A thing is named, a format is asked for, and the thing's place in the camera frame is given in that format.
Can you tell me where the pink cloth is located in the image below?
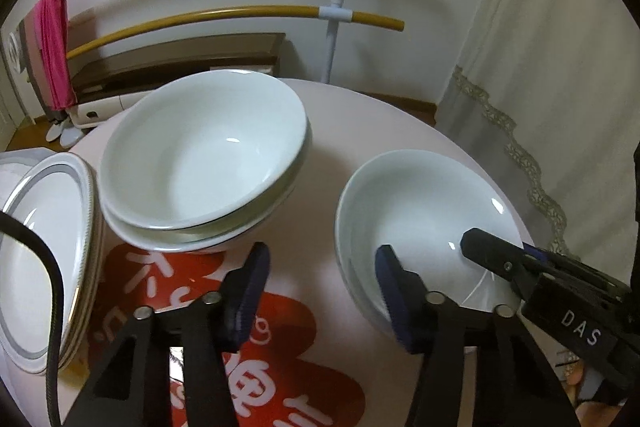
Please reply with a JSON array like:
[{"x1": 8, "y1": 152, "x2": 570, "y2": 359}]
[{"x1": 35, "y1": 0, "x2": 78, "y2": 110}]

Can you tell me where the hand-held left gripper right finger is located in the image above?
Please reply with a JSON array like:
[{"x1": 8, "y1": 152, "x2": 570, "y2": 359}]
[{"x1": 375, "y1": 244, "x2": 566, "y2": 427}]

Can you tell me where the white lace-trimmed curtain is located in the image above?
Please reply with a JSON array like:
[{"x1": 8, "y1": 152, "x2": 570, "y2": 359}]
[{"x1": 435, "y1": 0, "x2": 640, "y2": 288}]

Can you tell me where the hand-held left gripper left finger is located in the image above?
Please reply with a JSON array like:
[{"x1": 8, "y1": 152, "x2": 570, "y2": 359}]
[{"x1": 60, "y1": 242, "x2": 271, "y2": 427}]

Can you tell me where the small grey-banded white bowl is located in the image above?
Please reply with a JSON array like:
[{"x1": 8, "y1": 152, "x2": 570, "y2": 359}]
[{"x1": 335, "y1": 149, "x2": 526, "y2": 343}]

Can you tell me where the brown low bench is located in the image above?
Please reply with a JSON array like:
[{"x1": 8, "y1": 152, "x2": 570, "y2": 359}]
[{"x1": 70, "y1": 32, "x2": 286, "y2": 102}]

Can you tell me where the white bed sheet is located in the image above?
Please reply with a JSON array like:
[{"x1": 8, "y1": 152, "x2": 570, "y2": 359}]
[{"x1": 0, "y1": 148, "x2": 56, "y2": 172}]

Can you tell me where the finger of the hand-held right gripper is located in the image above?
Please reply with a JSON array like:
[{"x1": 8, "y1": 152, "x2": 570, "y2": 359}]
[
  {"x1": 522, "y1": 245, "x2": 633, "y2": 299},
  {"x1": 460, "y1": 228, "x2": 541, "y2": 303}
]

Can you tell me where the wide grey-banded white bowl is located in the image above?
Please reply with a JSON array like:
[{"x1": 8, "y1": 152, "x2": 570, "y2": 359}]
[{"x1": 98, "y1": 69, "x2": 308, "y2": 230}]

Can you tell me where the black cable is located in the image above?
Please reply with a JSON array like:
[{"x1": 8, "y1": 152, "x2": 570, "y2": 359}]
[{"x1": 0, "y1": 211, "x2": 68, "y2": 427}]

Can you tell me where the grey-rimmed white plate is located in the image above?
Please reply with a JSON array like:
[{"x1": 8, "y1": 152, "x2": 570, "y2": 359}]
[
  {"x1": 55, "y1": 167, "x2": 105, "y2": 373},
  {"x1": 50, "y1": 159, "x2": 100, "y2": 373},
  {"x1": 0, "y1": 152, "x2": 96, "y2": 375}
]

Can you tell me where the large plain white bowl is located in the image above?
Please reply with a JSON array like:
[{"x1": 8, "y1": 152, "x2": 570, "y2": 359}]
[{"x1": 102, "y1": 127, "x2": 313, "y2": 254}]

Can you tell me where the white appliance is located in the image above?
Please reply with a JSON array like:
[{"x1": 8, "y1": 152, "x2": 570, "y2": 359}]
[{"x1": 70, "y1": 89, "x2": 151, "y2": 130}]

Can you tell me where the white round vent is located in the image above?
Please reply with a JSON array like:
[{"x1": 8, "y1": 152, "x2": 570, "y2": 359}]
[{"x1": 2, "y1": 32, "x2": 28, "y2": 75}]

